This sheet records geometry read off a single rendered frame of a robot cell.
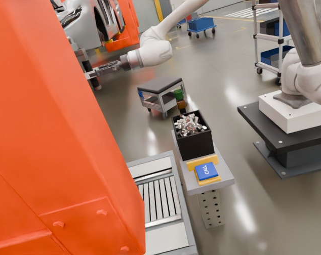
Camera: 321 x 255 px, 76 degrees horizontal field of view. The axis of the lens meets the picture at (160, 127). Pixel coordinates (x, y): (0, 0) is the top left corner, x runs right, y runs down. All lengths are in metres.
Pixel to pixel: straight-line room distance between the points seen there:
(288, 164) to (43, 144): 1.30
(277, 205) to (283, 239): 0.18
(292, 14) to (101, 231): 0.90
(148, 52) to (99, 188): 0.72
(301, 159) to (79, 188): 1.27
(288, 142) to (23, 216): 1.07
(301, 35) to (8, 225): 1.05
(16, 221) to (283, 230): 1.05
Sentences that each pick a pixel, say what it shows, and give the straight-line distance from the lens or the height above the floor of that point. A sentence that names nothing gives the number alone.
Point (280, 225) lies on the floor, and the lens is 1.22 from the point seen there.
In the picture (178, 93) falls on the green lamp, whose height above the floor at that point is 0.65.
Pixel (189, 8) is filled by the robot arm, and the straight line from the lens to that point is 1.06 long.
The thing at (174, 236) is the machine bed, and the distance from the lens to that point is 1.12.
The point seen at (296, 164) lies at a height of 0.03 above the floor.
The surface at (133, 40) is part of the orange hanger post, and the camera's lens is 4.52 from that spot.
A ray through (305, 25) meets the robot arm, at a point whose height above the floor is 0.82.
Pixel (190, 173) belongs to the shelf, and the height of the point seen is 0.45.
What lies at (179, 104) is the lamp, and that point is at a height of 0.60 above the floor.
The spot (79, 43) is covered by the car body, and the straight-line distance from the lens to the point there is 3.47.
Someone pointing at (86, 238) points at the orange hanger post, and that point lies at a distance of 0.52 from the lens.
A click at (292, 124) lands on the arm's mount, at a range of 1.22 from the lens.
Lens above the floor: 1.01
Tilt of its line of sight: 29 degrees down
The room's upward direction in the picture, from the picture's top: 18 degrees counter-clockwise
